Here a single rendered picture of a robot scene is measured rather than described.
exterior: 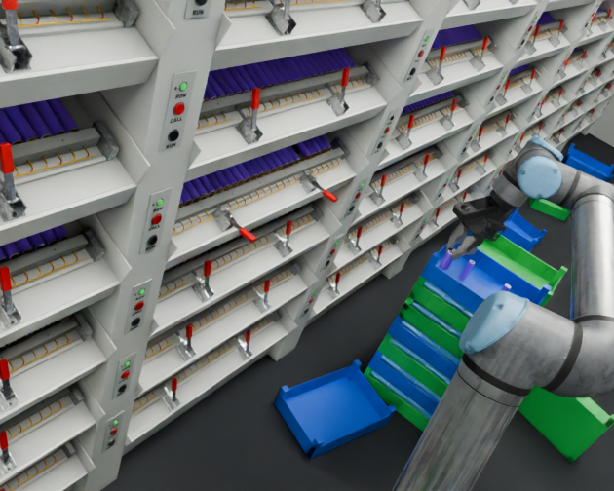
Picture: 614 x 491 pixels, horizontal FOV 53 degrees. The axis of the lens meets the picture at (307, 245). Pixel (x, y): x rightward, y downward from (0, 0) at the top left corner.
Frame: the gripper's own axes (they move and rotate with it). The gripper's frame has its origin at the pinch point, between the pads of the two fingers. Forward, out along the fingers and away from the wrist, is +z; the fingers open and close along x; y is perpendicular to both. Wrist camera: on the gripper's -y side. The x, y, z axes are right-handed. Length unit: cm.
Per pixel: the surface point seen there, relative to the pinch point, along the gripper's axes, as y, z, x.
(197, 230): -78, 4, -6
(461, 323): 7.5, 13.7, -12.6
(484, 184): 102, 8, 77
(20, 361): -102, 30, -17
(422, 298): 1.6, 15.9, -1.8
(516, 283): 24.4, 0.5, -7.6
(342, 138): -37.0, -11.9, 20.3
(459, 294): 3.3, 7.0, -8.6
